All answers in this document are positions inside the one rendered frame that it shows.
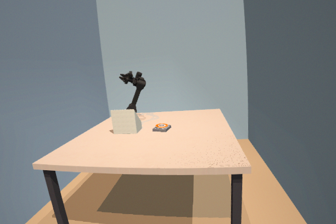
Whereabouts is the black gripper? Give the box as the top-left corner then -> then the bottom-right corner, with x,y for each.
119,72 -> 134,84

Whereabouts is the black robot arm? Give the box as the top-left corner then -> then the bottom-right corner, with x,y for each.
127,71 -> 146,112

